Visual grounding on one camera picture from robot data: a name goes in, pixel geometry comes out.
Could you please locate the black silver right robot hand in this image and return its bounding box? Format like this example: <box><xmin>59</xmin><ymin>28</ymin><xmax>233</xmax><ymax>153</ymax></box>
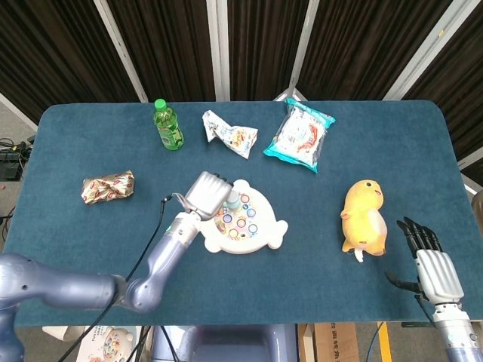
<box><xmin>384</xmin><ymin>216</ymin><xmax>465</xmax><ymax>305</ymax></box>

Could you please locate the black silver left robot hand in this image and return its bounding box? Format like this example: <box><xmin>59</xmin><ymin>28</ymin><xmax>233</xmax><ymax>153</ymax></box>
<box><xmin>183</xmin><ymin>171</ymin><xmax>234</xmax><ymax>222</ymax></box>

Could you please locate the light blue handheld toy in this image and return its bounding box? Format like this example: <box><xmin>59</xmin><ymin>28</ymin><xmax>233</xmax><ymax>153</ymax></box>
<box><xmin>225</xmin><ymin>190</ymin><xmax>242</xmax><ymax>211</ymax></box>

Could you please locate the white fish-shaped toy board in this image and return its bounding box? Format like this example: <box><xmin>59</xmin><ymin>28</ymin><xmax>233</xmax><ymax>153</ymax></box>
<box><xmin>199</xmin><ymin>179</ymin><xmax>290</xmax><ymax>255</ymax></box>

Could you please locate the white printed toy box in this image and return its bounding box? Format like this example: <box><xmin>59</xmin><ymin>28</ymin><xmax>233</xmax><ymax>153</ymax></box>
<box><xmin>77</xmin><ymin>326</ymin><xmax>143</xmax><ymax>362</ymax></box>

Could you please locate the crumpled white snack bag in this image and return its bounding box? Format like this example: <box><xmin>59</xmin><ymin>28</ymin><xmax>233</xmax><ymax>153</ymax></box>
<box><xmin>202</xmin><ymin>109</ymin><xmax>259</xmax><ymax>161</ymax></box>

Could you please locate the green drink bottle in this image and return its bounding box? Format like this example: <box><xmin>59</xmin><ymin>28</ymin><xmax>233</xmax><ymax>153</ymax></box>
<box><xmin>152</xmin><ymin>98</ymin><xmax>186</xmax><ymax>151</ymax></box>

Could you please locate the yellow plush chick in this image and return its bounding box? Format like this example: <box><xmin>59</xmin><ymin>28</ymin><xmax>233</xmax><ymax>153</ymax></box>
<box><xmin>340</xmin><ymin>179</ymin><xmax>389</xmax><ymax>264</ymax></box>

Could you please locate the crumpled gold red wrapper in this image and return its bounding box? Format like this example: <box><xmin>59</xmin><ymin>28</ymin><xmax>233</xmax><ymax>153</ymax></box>
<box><xmin>82</xmin><ymin>169</ymin><xmax>136</xmax><ymax>206</ymax></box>

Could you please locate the teal clear snack package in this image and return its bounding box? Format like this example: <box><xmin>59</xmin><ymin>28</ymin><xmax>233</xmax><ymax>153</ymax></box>
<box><xmin>263</xmin><ymin>97</ymin><xmax>337</xmax><ymax>174</ymax></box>

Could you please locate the blue felt table mat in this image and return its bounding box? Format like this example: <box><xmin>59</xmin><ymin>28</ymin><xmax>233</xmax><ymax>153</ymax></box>
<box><xmin>0</xmin><ymin>100</ymin><xmax>483</xmax><ymax>327</ymax></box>

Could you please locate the brown cardboard box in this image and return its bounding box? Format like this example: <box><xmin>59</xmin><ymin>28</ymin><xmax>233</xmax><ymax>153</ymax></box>
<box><xmin>297</xmin><ymin>323</ymin><xmax>359</xmax><ymax>362</ymax></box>

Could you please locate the grey-blue robot torso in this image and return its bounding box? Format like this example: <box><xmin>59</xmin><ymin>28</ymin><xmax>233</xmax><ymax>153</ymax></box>
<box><xmin>150</xmin><ymin>324</ymin><xmax>299</xmax><ymax>362</ymax></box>

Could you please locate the dark brown pleated curtain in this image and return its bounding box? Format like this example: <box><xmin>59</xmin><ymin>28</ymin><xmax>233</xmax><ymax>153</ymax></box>
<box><xmin>107</xmin><ymin>0</ymin><xmax>218</xmax><ymax>103</ymax></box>
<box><xmin>297</xmin><ymin>0</ymin><xmax>454</xmax><ymax>101</ymax></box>
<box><xmin>403</xmin><ymin>0</ymin><xmax>483</xmax><ymax>186</ymax></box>
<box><xmin>0</xmin><ymin>0</ymin><xmax>143</xmax><ymax>125</ymax></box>
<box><xmin>227</xmin><ymin>0</ymin><xmax>311</xmax><ymax>102</ymax></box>

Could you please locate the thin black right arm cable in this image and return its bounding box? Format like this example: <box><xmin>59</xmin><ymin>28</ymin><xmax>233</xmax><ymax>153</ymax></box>
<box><xmin>414</xmin><ymin>293</ymin><xmax>435</xmax><ymax>324</ymax></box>

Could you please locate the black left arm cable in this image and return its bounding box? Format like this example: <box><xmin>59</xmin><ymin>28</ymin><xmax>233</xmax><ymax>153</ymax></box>
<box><xmin>60</xmin><ymin>192</ymin><xmax>186</xmax><ymax>362</ymax></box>

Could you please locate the blue floor cable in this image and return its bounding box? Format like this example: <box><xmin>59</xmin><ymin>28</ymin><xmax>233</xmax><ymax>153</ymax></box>
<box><xmin>368</xmin><ymin>322</ymin><xmax>384</xmax><ymax>362</ymax></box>

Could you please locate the white partition frame post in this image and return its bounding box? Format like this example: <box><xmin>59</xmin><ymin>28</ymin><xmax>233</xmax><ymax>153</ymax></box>
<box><xmin>93</xmin><ymin>0</ymin><xmax>149</xmax><ymax>103</ymax></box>
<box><xmin>206</xmin><ymin>0</ymin><xmax>232</xmax><ymax>102</ymax></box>
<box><xmin>273</xmin><ymin>0</ymin><xmax>321</xmax><ymax>102</ymax></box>
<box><xmin>383</xmin><ymin>0</ymin><xmax>483</xmax><ymax>101</ymax></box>

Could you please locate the black torso cable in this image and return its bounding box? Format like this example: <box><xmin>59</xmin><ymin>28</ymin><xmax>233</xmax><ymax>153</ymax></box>
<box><xmin>141</xmin><ymin>326</ymin><xmax>180</xmax><ymax>362</ymax></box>

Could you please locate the black power strip with cables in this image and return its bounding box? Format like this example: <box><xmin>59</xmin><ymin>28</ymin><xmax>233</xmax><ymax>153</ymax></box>
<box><xmin>0</xmin><ymin>137</ymin><xmax>35</xmax><ymax>182</ymax></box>

